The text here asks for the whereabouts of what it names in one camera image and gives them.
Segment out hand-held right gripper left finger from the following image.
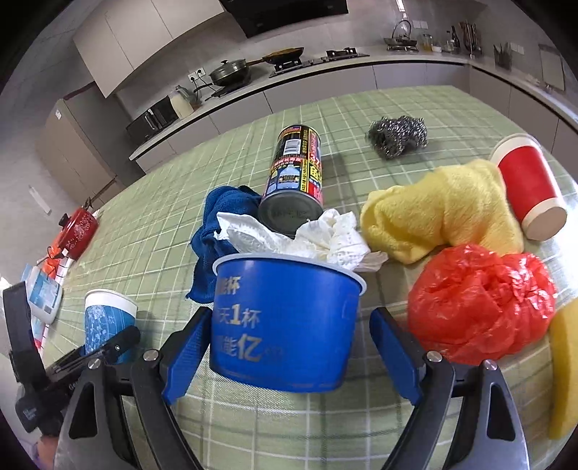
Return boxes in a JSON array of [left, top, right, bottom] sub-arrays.
[[56, 306, 213, 470]]

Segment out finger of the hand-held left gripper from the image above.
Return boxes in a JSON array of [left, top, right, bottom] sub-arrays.
[[83, 325, 142, 368]]

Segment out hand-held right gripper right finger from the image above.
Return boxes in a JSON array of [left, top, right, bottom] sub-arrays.
[[369, 306, 531, 470]]

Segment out blue and white paper cup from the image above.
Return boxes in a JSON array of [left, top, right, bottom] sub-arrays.
[[84, 289, 138, 364]]

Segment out blue paper bowl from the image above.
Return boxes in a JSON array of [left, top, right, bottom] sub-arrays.
[[210, 253, 367, 393]]

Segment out blue cloth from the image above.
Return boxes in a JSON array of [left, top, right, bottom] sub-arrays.
[[186, 185, 263, 303]]

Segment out white tissue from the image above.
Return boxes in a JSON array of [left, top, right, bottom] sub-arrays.
[[213, 208, 389, 274]]

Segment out steel wool scrubber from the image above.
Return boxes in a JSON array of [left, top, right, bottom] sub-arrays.
[[367, 115, 429, 160]]

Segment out white and blue packet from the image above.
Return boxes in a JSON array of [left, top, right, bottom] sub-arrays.
[[26, 264, 64, 324]]

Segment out red plastic bag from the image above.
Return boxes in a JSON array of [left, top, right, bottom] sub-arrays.
[[407, 244, 558, 366]]

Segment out orange packet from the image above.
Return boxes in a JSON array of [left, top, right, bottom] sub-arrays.
[[45, 242, 69, 272]]

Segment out red pot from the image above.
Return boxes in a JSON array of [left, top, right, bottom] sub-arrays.
[[58, 208, 100, 260]]

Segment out yellow cloth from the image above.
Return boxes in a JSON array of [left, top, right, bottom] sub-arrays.
[[360, 159, 525, 265]]

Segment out yellow sponge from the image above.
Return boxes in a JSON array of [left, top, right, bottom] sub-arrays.
[[548, 298, 578, 440]]

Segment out grey refrigerator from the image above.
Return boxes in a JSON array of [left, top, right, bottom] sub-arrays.
[[36, 97, 127, 204]]

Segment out green checked tablecloth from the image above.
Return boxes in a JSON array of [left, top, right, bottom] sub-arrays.
[[27, 85, 578, 470]]

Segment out black printed spray can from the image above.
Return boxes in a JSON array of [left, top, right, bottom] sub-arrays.
[[258, 125, 326, 239]]

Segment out red paper cup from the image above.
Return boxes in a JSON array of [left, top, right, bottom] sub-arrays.
[[489, 133, 568, 242]]

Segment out black microwave oven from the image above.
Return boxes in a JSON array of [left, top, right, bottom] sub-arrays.
[[125, 96, 181, 145]]

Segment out white kettle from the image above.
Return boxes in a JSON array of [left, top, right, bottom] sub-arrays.
[[169, 85, 202, 119]]

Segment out kitchen counter with cabinets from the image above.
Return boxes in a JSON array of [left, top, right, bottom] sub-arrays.
[[129, 47, 578, 175]]

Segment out black pan with lid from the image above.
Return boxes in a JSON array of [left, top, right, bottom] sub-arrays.
[[208, 59, 272, 87]]

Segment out black gas stove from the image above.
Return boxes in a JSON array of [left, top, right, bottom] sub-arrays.
[[269, 46, 370, 78]]

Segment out frying pan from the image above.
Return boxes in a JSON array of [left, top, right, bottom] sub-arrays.
[[262, 46, 305, 64]]

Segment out chopstick holder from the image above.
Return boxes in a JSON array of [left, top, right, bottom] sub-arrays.
[[493, 43, 513, 71]]

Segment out pot lid on rack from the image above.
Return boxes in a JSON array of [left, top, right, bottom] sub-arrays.
[[384, 20, 420, 51]]

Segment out utensil rack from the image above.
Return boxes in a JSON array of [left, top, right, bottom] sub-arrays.
[[460, 20, 483, 57]]

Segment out grey cutting board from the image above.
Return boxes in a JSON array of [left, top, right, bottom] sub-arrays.
[[539, 45, 566, 93]]

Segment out black range hood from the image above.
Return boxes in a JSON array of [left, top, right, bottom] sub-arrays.
[[220, 0, 349, 38]]

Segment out white wall cabinets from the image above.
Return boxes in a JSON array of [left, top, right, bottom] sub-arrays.
[[73, 0, 227, 98]]

